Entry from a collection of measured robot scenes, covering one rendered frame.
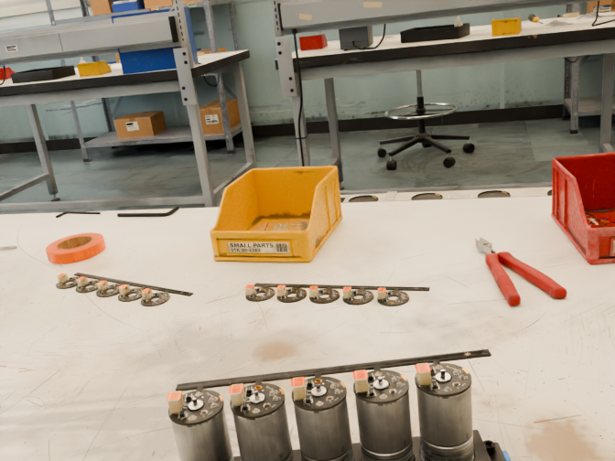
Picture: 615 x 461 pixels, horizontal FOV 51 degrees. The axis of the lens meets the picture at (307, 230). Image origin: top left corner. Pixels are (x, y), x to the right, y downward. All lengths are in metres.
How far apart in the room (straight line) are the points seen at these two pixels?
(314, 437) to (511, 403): 0.14
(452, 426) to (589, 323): 0.20
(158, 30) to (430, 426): 2.60
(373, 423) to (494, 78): 4.43
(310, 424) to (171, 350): 0.21
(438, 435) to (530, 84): 4.44
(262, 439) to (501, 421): 0.14
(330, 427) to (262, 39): 4.65
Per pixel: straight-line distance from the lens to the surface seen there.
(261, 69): 4.93
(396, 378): 0.31
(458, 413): 0.30
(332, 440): 0.30
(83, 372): 0.49
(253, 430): 0.30
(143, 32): 2.85
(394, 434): 0.30
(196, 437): 0.30
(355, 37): 2.67
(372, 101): 4.77
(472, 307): 0.50
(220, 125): 4.61
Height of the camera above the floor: 0.98
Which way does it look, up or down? 20 degrees down
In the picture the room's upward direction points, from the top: 7 degrees counter-clockwise
